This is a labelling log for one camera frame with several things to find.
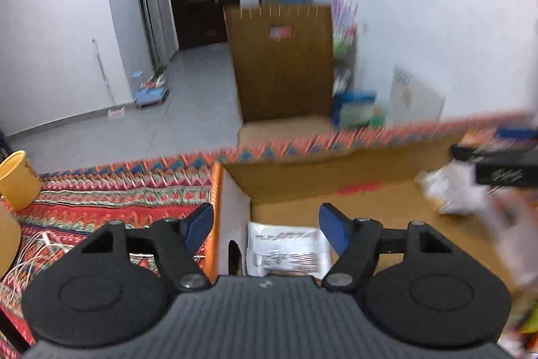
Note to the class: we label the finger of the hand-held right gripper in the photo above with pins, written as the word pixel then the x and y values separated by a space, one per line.
pixel 475 155
pixel 517 132

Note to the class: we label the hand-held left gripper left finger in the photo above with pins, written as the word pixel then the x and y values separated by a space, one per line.
pixel 197 226

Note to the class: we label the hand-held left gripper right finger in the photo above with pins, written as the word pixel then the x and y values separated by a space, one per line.
pixel 334 230

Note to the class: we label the crinkled white snack packet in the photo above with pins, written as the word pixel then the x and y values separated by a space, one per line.
pixel 454 188

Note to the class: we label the white snack packet red print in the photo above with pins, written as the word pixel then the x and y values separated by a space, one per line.
pixel 286 249

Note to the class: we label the red cardboard box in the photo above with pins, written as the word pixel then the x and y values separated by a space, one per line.
pixel 420 224

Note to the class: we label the blue white package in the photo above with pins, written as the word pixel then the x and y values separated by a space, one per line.
pixel 355 108

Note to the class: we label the blue low stool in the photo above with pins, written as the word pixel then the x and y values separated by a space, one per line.
pixel 150 96

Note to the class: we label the storage cart with bottles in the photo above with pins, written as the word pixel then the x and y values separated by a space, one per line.
pixel 345 60

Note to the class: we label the thin mop stick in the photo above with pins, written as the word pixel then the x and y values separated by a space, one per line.
pixel 102 69

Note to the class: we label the yellow cup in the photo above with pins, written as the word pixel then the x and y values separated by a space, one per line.
pixel 19 180

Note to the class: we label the white wall heater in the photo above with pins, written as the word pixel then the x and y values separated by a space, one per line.
pixel 414 98

